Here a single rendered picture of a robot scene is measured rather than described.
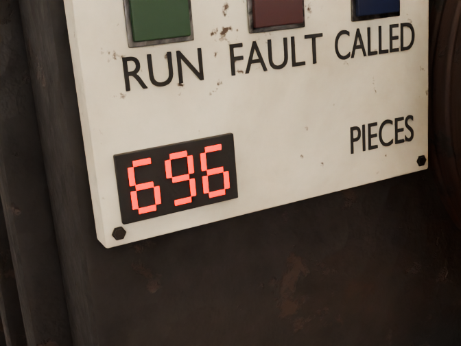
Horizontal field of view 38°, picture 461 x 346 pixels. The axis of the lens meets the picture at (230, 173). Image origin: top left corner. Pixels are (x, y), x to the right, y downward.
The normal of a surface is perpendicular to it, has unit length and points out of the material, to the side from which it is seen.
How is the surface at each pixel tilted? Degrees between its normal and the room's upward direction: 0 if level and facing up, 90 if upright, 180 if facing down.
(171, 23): 90
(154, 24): 90
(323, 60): 90
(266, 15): 90
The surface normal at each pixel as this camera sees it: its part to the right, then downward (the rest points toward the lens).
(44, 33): -0.89, 0.19
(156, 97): 0.46, 0.21
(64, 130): -0.65, 0.26
